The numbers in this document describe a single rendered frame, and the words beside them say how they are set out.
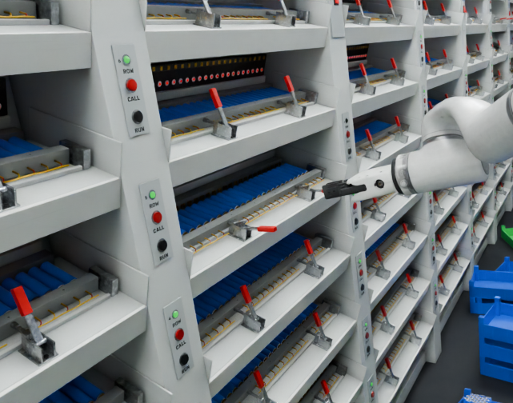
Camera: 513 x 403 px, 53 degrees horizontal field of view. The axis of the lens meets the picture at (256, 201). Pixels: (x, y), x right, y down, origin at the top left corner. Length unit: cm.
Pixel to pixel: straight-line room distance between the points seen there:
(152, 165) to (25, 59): 22
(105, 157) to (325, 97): 70
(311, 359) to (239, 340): 32
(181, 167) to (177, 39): 19
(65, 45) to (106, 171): 17
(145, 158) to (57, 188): 14
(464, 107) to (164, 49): 51
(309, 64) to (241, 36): 37
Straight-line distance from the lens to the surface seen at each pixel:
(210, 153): 87
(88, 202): 70
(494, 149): 89
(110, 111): 72
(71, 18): 74
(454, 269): 268
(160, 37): 81
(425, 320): 221
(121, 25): 75
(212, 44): 91
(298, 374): 124
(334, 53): 131
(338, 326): 141
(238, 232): 96
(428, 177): 103
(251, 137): 96
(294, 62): 133
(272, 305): 111
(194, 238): 91
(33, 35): 67
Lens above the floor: 123
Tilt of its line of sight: 14 degrees down
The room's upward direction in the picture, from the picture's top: 8 degrees counter-clockwise
